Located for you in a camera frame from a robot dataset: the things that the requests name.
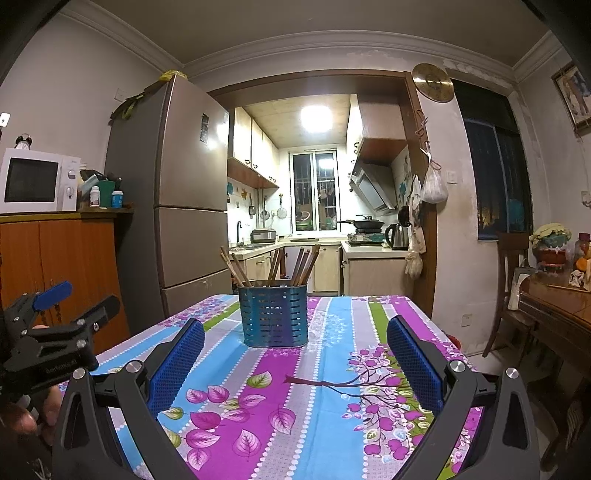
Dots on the bunch of wooden chopsticks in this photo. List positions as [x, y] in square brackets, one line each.
[300, 270]

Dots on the potted flower plant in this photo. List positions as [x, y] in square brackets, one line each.
[550, 247]

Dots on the refrigerator sticker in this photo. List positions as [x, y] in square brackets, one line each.
[204, 129]

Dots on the dark room window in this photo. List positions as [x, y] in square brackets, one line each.
[494, 175]

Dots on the white hanging plastic bag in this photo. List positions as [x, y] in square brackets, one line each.
[435, 187]

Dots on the hanging cloth bags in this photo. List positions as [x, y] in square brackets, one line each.
[414, 258]

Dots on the brown metallic refrigerator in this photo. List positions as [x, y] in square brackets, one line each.
[184, 184]

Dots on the pale cardboard packet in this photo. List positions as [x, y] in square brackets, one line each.
[88, 178]

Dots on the yellow green cloth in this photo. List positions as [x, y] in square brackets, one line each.
[172, 75]

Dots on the blue perforated utensil holder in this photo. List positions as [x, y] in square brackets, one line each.
[272, 314]

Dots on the dark crumpled bag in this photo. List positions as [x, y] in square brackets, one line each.
[134, 104]

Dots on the floral striped tablecloth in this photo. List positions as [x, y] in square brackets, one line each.
[295, 392]

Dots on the dark wooden sideboard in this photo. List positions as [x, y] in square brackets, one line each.
[558, 323]

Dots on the upper kitchen cabinets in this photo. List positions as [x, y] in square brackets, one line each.
[251, 147]

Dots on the steel range hood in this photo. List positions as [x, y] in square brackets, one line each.
[374, 187]

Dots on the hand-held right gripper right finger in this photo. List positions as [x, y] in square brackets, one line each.
[413, 364]

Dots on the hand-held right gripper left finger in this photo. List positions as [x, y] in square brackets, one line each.
[178, 364]

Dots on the kitchen faucet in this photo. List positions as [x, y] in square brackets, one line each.
[239, 233]

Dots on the orange wooden cabinet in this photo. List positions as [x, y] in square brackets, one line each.
[69, 258]

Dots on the steel electric kettle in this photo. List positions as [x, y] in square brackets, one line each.
[398, 236]

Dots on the blue lidded jar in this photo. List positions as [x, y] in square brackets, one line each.
[117, 200]

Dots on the barred kitchen window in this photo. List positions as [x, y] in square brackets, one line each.
[315, 191]

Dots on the ceiling light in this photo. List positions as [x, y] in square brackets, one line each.
[315, 120]

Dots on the gas stove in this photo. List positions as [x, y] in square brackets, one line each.
[364, 238]

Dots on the panda toy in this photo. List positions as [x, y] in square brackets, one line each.
[23, 143]

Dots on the green plastic container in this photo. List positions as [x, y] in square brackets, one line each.
[106, 194]

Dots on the brown wooden doorway frame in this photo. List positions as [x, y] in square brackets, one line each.
[412, 120]

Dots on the framed wall picture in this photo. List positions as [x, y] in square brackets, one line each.
[575, 97]

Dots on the gold round wall clock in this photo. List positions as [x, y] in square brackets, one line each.
[433, 83]

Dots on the person's left hand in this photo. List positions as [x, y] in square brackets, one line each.
[18, 417]

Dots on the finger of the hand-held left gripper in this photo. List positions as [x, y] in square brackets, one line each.
[53, 295]
[99, 311]

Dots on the wooden chair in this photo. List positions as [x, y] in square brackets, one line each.
[508, 249]

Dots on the white medicine bottle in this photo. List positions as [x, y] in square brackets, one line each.
[94, 197]

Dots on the black wok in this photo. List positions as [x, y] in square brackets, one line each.
[367, 224]

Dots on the lower kitchen cabinets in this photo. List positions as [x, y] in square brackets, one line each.
[369, 277]

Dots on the white microwave oven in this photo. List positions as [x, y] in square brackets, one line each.
[32, 180]

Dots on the kitchen cabinets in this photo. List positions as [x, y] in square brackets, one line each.
[369, 277]
[251, 147]

